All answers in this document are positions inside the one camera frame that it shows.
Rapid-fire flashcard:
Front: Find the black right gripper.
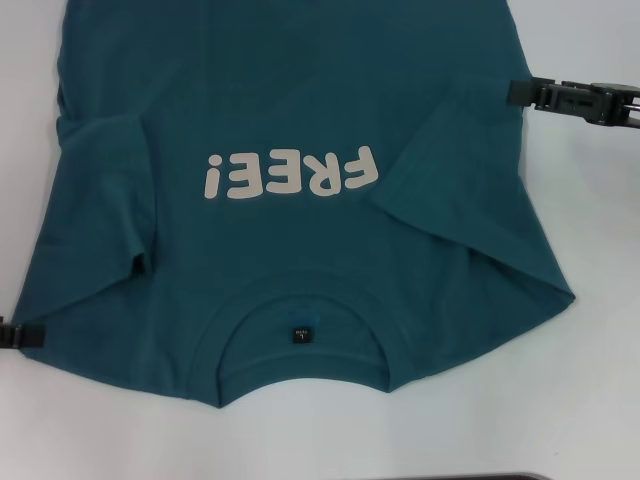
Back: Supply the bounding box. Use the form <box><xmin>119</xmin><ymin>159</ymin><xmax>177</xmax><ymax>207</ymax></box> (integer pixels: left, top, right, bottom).
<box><xmin>507</xmin><ymin>77</ymin><xmax>640</xmax><ymax>129</ymax></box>

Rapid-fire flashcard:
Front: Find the teal blue printed t-shirt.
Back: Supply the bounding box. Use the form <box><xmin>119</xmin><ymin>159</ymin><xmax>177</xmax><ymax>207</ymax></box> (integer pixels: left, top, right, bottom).
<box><xmin>9</xmin><ymin>0</ymin><xmax>576</xmax><ymax>410</ymax></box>

